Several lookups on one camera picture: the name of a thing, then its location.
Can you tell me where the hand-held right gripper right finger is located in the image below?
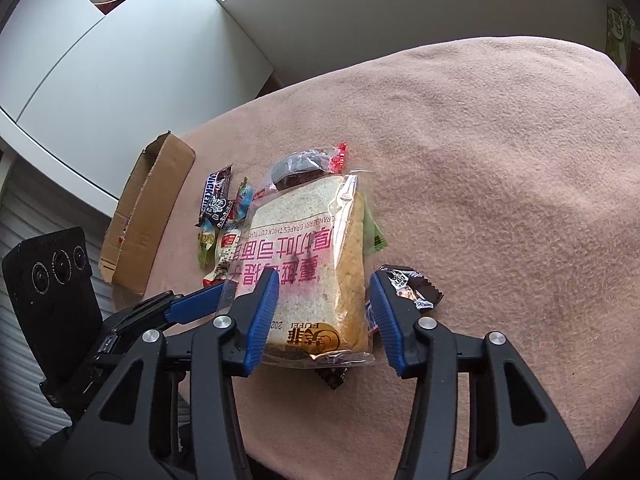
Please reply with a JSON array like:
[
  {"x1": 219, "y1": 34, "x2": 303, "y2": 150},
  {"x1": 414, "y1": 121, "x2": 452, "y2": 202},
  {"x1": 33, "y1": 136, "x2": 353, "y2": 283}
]
[{"x1": 369, "y1": 269, "x2": 586, "y2": 480}]

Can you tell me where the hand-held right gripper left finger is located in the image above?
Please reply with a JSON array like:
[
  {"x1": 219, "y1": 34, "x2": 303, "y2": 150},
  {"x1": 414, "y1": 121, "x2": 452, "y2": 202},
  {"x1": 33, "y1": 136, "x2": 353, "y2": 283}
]
[{"x1": 60, "y1": 267, "x2": 281, "y2": 480}]

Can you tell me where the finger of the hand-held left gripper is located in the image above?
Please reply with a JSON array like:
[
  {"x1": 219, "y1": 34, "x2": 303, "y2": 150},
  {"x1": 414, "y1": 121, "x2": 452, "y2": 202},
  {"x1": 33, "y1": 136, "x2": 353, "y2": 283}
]
[{"x1": 165, "y1": 281, "x2": 230, "y2": 326}]

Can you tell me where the black patterned candy packet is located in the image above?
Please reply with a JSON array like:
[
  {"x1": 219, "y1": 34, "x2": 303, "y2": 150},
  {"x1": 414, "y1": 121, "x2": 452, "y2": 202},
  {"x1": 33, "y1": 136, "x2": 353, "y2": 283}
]
[{"x1": 377, "y1": 263, "x2": 444, "y2": 312}]

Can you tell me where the green snack packet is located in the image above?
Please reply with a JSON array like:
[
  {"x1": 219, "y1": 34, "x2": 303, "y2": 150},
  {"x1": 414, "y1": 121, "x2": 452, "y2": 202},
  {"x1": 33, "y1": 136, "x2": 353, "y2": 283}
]
[{"x1": 362, "y1": 204, "x2": 389, "y2": 252}]

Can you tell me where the sliced bread bag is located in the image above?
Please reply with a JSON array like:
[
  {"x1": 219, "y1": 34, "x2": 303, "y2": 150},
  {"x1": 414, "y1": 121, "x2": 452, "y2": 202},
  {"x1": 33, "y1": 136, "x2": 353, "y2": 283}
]
[{"x1": 217, "y1": 170, "x2": 377, "y2": 367}]

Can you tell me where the cardboard box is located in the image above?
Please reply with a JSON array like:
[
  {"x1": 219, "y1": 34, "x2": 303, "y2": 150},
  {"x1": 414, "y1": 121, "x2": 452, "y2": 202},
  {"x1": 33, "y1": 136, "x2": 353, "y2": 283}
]
[{"x1": 99, "y1": 131, "x2": 197, "y2": 296}]

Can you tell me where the dark chocolate bar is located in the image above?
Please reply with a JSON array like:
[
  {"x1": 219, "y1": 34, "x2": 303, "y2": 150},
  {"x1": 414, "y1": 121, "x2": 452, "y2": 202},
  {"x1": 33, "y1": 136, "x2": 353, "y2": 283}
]
[{"x1": 195, "y1": 163, "x2": 235, "y2": 229}]

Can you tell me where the brownie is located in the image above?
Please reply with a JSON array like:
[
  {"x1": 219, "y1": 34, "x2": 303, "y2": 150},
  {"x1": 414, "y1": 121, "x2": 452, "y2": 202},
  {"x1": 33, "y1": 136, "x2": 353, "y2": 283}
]
[{"x1": 269, "y1": 141, "x2": 352, "y2": 192}]

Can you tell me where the white and red snack packet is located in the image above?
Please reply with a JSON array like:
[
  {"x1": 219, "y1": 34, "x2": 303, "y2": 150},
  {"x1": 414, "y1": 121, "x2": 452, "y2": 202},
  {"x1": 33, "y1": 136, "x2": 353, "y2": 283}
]
[{"x1": 202, "y1": 227, "x2": 243, "y2": 288}]

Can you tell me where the small black snack packet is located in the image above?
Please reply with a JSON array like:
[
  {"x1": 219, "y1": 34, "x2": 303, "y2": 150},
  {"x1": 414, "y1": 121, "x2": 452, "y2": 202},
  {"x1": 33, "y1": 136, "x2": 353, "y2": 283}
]
[{"x1": 314, "y1": 366, "x2": 349, "y2": 391}]

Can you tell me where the red and blue candy packet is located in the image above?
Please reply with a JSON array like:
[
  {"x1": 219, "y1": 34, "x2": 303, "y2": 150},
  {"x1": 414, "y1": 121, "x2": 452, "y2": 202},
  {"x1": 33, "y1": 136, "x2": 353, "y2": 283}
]
[{"x1": 233, "y1": 177, "x2": 257, "y2": 222}]

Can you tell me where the white cabinet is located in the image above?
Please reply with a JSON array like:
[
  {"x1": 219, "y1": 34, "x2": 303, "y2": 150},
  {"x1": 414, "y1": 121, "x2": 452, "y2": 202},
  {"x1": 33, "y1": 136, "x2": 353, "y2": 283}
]
[{"x1": 0, "y1": 0, "x2": 276, "y2": 220}]

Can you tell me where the wall map poster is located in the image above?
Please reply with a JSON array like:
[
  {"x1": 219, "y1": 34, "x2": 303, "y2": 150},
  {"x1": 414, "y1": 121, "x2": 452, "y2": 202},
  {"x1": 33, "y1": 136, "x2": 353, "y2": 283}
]
[{"x1": 604, "y1": 4, "x2": 639, "y2": 75}]

